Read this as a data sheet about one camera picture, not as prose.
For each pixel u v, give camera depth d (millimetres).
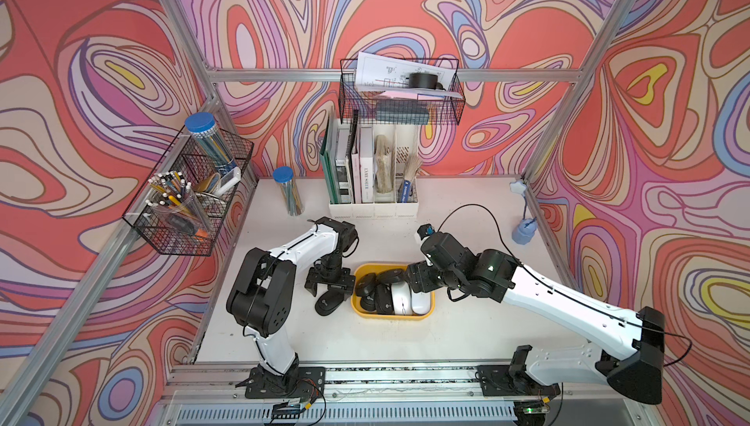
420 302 827
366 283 863
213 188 749
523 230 959
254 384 730
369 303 841
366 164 925
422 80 821
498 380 731
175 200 587
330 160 868
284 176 952
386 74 856
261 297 477
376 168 959
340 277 781
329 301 846
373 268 894
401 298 834
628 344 393
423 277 638
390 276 881
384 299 841
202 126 694
